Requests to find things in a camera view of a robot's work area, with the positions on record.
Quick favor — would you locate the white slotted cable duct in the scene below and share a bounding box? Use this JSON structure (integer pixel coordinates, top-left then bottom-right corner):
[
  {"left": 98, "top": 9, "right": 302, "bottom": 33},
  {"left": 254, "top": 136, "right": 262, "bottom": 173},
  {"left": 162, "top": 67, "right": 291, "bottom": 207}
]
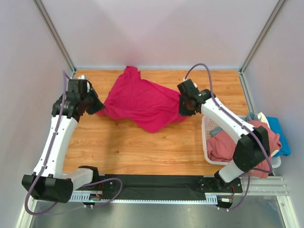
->
[{"left": 69, "top": 192, "right": 218, "bottom": 205}]

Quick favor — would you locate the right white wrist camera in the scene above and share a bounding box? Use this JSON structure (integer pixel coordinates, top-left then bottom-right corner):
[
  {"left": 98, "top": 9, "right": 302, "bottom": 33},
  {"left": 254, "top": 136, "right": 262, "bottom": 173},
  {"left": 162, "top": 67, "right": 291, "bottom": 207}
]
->
[{"left": 183, "top": 78, "right": 198, "bottom": 88}]

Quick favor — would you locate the black base mat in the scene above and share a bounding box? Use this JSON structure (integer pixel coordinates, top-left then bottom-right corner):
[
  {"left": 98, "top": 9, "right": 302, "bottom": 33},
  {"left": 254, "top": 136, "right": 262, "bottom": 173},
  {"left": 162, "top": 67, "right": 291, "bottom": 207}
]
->
[{"left": 99, "top": 174, "right": 206, "bottom": 200}]

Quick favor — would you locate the white laundry basket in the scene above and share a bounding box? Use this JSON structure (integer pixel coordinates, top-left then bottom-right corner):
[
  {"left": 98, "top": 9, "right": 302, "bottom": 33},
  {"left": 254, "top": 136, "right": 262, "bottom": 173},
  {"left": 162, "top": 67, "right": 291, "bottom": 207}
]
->
[{"left": 201, "top": 116, "right": 281, "bottom": 169}]

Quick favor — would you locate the aluminium frame rail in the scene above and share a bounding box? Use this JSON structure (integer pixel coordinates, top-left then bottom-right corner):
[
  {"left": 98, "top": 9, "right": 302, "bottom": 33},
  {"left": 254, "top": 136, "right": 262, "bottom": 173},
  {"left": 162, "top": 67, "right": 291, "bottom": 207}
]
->
[{"left": 76, "top": 173, "right": 287, "bottom": 196}]

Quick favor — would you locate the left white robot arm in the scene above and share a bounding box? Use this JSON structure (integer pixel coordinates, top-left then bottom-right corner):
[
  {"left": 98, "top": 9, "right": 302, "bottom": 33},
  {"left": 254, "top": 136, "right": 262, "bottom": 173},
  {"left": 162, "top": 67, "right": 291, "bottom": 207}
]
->
[{"left": 21, "top": 76, "right": 105, "bottom": 203}]

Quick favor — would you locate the magenta t shirt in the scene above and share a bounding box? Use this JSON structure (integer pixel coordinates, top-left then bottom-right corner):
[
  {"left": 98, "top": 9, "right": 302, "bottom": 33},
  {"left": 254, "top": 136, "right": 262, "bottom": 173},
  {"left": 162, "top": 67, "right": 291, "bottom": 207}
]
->
[{"left": 96, "top": 66, "right": 187, "bottom": 133}]

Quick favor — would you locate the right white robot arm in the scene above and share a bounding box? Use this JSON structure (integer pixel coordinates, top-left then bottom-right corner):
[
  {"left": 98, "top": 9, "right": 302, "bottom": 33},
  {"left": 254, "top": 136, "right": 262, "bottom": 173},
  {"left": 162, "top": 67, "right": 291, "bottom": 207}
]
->
[{"left": 177, "top": 79, "right": 271, "bottom": 192}]

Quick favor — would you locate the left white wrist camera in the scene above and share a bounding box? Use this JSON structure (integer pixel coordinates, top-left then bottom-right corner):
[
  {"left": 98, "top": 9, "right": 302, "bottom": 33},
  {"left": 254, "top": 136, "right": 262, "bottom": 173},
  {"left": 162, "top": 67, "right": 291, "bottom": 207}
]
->
[{"left": 77, "top": 75, "right": 91, "bottom": 91}]

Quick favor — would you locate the cream white t shirt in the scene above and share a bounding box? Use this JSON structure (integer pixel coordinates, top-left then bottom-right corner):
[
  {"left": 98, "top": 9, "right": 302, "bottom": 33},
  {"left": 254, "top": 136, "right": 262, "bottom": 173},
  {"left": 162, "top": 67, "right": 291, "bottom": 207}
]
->
[{"left": 257, "top": 112, "right": 270, "bottom": 128}]

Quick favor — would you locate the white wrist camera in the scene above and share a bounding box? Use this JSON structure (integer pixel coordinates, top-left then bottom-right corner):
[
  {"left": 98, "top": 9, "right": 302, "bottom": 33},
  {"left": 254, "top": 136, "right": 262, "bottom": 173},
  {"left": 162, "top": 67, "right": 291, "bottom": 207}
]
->
[
  {"left": 183, "top": 78, "right": 198, "bottom": 88},
  {"left": 77, "top": 75, "right": 91, "bottom": 91}
]

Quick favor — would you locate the dusty pink t shirt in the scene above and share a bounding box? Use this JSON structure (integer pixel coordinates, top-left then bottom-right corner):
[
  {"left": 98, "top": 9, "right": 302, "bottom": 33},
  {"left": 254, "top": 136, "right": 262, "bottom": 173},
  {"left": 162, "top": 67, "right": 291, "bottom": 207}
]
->
[{"left": 206, "top": 120, "right": 283, "bottom": 179}]

